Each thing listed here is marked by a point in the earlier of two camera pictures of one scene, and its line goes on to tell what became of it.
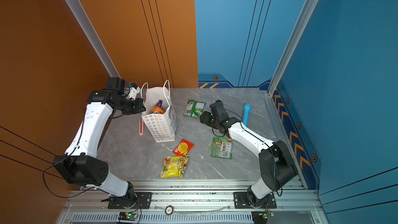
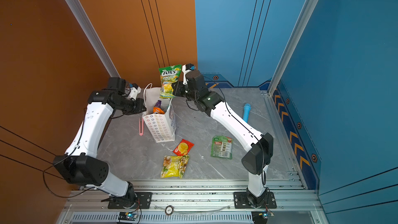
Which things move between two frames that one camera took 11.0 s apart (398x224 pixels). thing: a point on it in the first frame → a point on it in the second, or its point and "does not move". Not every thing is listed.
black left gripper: x=139 y=104 does not move
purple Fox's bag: x=159 y=103 does not move
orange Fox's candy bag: x=157 y=110 does not move
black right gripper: x=204 y=119 → x=178 y=90
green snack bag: x=194 y=108 → x=169 y=74
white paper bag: x=159 y=113 does not move
